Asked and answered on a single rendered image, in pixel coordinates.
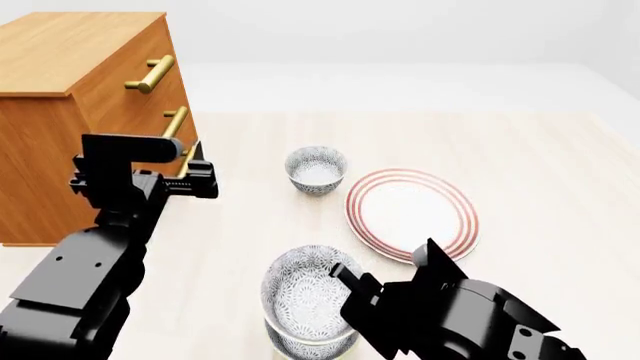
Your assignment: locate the large patterned black bowl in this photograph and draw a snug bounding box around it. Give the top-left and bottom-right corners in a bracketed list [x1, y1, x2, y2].
[259, 244, 367, 343]

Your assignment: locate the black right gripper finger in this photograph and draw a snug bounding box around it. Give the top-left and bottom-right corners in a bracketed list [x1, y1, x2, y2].
[330, 261, 386, 307]
[338, 294, 384, 339]

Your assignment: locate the wooden drawer cabinet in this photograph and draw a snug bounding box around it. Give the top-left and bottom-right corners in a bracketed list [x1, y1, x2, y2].
[0, 11, 205, 248]

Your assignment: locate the white plate with red rings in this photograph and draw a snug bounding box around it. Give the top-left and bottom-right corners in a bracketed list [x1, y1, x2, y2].
[344, 168, 482, 264]

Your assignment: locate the small patterned black bowl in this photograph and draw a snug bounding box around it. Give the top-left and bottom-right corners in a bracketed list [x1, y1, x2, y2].
[284, 145, 349, 197]

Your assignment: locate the long brass drawer handle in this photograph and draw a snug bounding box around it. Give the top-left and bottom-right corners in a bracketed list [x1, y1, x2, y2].
[124, 54, 176, 95]

